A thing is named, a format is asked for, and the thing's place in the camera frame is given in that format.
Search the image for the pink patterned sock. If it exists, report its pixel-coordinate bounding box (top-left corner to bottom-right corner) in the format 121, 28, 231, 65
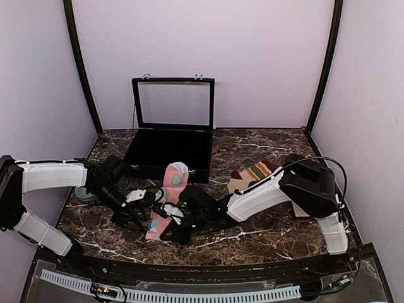
145, 162, 189, 241

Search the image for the pale green ceramic bowl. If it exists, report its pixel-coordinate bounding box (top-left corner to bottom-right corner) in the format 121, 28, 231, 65
74, 187, 96, 202

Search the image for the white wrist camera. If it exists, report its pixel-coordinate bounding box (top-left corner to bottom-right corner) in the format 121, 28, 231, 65
126, 189, 146, 203
162, 203, 185, 225

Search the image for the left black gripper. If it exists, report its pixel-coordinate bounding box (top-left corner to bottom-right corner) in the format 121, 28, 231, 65
90, 182, 149, 233

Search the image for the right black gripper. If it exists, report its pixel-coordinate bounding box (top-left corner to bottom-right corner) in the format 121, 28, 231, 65
161, 210, 210, 245

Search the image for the black frame post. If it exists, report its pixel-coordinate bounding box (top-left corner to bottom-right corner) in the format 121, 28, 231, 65
62, 0, 104, 136
305, 0, 343, 136

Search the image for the striped beige sock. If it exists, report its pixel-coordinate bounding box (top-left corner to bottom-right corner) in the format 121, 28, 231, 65
227, 159, 277, 193

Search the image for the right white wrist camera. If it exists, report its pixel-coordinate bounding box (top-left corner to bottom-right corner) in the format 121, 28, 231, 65
162, 203, 185, 225

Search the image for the black display case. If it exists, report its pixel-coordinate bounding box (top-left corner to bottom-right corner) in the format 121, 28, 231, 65
124, 74, 215, 184

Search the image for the right circuit board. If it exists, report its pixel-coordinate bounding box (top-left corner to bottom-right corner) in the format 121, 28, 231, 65
328, 275, 354, 289

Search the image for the left black frame post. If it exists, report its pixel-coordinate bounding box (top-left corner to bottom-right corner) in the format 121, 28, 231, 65
62, 0, 104, 136

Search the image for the black front rail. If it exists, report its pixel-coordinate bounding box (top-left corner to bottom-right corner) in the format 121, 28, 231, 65
34, 244, 376, 285

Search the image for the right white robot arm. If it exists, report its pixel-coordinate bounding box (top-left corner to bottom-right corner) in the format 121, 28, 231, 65
153, 154, 348, 274

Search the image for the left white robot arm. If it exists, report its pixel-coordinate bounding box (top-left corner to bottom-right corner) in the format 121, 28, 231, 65
1, 155, 144, 275

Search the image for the white slotted cable duct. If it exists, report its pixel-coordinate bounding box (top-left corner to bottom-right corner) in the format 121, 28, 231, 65
39, 270, 301, 302

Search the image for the floral square coaster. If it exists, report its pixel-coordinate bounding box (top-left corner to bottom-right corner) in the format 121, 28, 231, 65
292, 202, 310, 218

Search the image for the left green circuit board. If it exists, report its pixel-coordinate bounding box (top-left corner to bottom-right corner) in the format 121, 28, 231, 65
90, 283, 118, 299

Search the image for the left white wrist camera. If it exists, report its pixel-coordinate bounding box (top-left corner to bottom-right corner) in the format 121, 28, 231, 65
126, 189, 146, 203

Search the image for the right black frame post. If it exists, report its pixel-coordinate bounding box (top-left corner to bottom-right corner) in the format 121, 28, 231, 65
305, 0, 343, 136

